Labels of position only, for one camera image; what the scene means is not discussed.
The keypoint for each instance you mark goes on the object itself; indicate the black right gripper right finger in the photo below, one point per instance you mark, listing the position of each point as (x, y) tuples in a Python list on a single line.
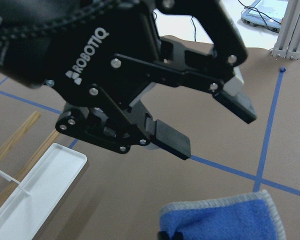
[(177, 236)]

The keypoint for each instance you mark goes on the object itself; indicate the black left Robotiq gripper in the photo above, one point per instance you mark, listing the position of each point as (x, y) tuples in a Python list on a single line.
[(91, 50)]

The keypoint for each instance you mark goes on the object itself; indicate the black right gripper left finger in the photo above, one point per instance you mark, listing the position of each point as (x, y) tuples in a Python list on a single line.
[(162, 235)]

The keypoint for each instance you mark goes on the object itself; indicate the blue towel with grey edge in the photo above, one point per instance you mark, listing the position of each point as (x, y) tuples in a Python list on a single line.
[(248, 216)]

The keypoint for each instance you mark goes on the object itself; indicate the white towel rack with wooden bars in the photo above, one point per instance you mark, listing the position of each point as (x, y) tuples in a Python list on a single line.
[(32, 195)]

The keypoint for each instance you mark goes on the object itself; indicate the blue teach pendant tablet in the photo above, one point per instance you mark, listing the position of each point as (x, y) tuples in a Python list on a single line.
[(265, 13)]

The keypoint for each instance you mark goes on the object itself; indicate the aluminium frame post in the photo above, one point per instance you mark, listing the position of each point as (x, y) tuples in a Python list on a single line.
[(288, 41)]

